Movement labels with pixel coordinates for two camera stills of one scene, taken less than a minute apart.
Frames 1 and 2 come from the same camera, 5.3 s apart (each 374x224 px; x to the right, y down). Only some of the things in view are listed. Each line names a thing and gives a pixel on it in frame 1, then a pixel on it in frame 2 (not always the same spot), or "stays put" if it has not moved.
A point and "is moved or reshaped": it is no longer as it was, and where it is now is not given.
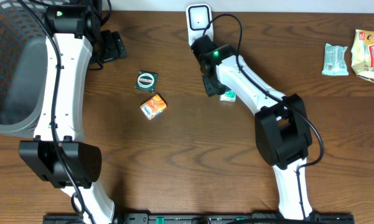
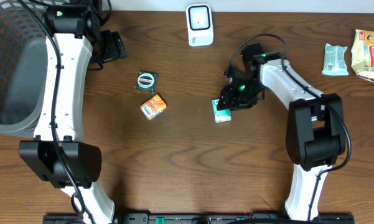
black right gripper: [209, 88] to [230, 98]
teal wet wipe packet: [334, 62] stays put
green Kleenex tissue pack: [229, 96] is moved or reshaped
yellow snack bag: [368, 55] stays put
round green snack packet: [146, 81] stays put
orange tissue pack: [154, 107] stays put
